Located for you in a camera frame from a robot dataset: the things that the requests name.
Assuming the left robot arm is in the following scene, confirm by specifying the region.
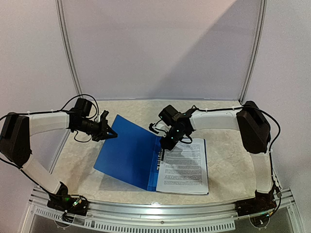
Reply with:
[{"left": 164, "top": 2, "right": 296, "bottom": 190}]
[{"left": 0, "top": 94, "right": 118, "bottom": 211}]

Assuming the aluminium frame post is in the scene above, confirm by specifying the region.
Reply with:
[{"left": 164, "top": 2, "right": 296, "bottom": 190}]
[
  {"left": 55, "top": 0, "right": 83, "bottom": 94},
  {"left": 239, "top": 0, "right": 267, "bottom": 103}
]

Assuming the blue plastic folder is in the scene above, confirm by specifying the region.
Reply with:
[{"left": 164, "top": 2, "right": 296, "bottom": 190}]
[{"left": 93, "top": 114, "right": 209, "bottom": 195}]

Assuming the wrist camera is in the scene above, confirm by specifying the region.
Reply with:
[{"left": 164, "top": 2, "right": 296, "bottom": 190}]
[
  {"left": 149, "top": 122, "right": 169, "bottom": 137},
  {"left": 94, "top": 110, "right": 109, "bottom": 123}
]

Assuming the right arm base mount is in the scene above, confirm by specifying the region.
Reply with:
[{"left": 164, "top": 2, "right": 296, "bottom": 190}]
[{"left": 235, "top": 189, "right": 282, "bottom": 217}]

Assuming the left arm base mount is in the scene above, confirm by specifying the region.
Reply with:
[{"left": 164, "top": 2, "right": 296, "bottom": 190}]
[{"left": 47, "top": 182, "right": 89, "bottom": 216}]

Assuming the left aluminium frame post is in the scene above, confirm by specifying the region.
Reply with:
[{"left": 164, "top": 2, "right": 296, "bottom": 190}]
[{"left": 55, "top": 0, "right": 83, "bottom": 94}]

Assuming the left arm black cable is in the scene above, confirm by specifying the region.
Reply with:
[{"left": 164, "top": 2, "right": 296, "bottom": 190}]
[{"left": 0, "top": 94, "right": 100, "bottom": 170}]

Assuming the right aluminium frame post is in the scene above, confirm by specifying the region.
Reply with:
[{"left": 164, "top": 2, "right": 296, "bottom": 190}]
[{"left": 239, "top": 0, "right": 267, "bottom": 103}]

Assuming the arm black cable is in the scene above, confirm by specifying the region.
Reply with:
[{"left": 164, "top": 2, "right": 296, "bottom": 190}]
[
  {"left": 191, "top": 104, "right": 282, "bottom": 197},
  {"left": 0, "top": 94, "right": 100, "bottom": 170}
]

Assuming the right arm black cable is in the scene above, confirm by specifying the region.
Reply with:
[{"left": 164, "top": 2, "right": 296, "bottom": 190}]
[{"left": 191, "top": 104, "right": 282, "bottom": 197}]

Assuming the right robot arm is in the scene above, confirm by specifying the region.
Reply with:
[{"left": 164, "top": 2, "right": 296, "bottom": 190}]
[{"left": 158, "top": 101, "right": 275, "bottom": 212}]

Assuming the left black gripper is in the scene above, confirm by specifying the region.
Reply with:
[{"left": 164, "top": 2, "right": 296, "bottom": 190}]
[{"left": 75, "top": 118, "right": 118, "bottom": 142}]

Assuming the metal folder clip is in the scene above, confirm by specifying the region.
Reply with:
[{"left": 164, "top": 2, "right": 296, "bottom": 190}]
[{"left": 156, "top": 149, "right": 165, "bottom": 170}]

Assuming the aluminium front rail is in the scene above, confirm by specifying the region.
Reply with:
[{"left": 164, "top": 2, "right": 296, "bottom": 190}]
[{"left": 21, "top": 188, "right": 304, "bottom": 233}]

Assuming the printed paper sheet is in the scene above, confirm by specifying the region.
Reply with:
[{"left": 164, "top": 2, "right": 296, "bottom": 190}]
[{"left": 156, "top": 138, "right": 209, "bottom": 195}]

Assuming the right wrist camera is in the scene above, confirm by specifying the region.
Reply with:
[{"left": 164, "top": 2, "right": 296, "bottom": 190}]
[{"left": 149, "top": 122, "right": 169, "bottom": 137}]

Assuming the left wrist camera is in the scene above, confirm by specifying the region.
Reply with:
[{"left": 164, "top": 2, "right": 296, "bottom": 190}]
[{"left": 94, "top": 110, "right": 109, "bottom": 123}]

